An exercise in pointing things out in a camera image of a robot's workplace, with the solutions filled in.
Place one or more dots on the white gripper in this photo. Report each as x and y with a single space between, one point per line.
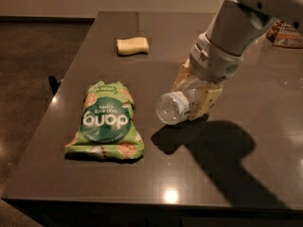
212 61

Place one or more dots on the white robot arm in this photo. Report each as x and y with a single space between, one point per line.
239 22

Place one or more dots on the brown snack bag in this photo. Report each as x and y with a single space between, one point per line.
283 35

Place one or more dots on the blue plastic bottle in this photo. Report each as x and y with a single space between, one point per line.
173 108

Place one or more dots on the yellow sponge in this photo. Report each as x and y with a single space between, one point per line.
127 47

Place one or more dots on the green rice chip bag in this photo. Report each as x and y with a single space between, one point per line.
107 128

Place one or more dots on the black chair part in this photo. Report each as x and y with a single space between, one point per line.
54 84

